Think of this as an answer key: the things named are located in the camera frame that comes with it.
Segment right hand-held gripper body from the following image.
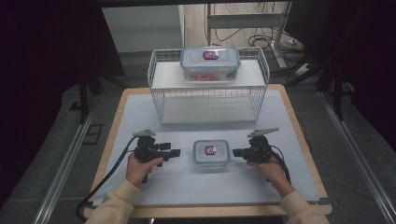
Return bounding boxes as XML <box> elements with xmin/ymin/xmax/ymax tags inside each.
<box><xmin>247</xmin><ymin>127</ymin><xmax>280</xmax><ymax>163</ymax></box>

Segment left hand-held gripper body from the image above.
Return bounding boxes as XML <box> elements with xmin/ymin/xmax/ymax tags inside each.
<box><xmin>133</xmin><ymin>129</ymin><xmax>163</xmax><ymax>163</ymax></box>

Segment small clear food container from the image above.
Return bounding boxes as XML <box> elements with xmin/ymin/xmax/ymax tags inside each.
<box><xmin>192</xmin><ymin>139</ymin><xmax>231</xmax><ymax>170</ymax></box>

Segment white wire shelf rack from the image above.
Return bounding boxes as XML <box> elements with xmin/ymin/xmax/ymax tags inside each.
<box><xmin>147</xmin><ymin>46</ymin><xmax>271</xmax><ymax>125</ymax></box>

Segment large clear food container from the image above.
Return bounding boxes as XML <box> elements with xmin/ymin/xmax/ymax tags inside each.
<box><xmin>179</xmin><ymin>46</ymin><xmax>242</xmax><ymax>82</ymax></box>

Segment person's left hand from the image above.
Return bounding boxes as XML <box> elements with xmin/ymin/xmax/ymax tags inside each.
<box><xmin>125</xmin><ymin>152</ymin><xmax>164</xmax><ymax>188</ymax></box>

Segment person's right hand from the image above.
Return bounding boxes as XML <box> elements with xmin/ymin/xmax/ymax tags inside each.
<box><xmin>247</xmin><ymin>155</ymin><xmax>296</xmax><ymax>199</ymax></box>

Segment pale blue table mat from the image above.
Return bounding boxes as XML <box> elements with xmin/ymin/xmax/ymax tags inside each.
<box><xmin>92</xmin><ymin>90</ymin><xmax>320</xmax><ymax>208</ymax></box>

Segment black stand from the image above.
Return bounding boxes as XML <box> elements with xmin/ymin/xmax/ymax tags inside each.
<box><xmin>317</xmin><ymin>70</ymin><xmax>353</xmax><ymax>121</ymax></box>
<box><xmin>77</xmin><ymin>74</ymin><xmax>105</xmax><ymax>125</ymax></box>

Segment white power strip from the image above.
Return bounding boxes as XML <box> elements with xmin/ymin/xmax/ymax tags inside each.
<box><xmin>293</xmin><ymin>63</ymin><xmax>311</xmax><ymax>77</ymax></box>

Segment white cabinet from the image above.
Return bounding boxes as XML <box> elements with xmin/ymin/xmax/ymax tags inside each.
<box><xmin>102</xmin><ymin>4</ymin><xmax>186</xmax><ymax>53</ymax></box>

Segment right hand-held gripper cable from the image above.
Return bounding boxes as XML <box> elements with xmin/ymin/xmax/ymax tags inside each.
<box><xmin>269</xmin><ymin>144</ymin><xmax>292</xmax><ymax>185</ymax></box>

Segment black floor frame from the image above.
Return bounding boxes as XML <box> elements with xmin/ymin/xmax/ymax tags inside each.
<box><xmin>81</xmin><ymin>123</ymin><xmax>104</xmax><ymax>146</ymax></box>

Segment metal floor rail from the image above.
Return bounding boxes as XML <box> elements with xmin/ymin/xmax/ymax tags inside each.
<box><xmin>320</xmin><ymin>91</ymin><xmax>396</xmax><ymax>224</ymax></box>
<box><xmin>32</xmin><ymin>102</ymin><xmax>98</xmax><ymax>224</ymax></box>

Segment black floor cables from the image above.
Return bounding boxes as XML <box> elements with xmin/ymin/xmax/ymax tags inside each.
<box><xmin>213</xmin><ymin>27</ymin><xmax>307</xmax><ymax>64</ymax></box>

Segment white desk frame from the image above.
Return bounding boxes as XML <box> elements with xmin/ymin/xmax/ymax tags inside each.
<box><xmin>205</xmin><ymin>1</ymin><xmax>292</xmax><ymax>70</ymax></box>

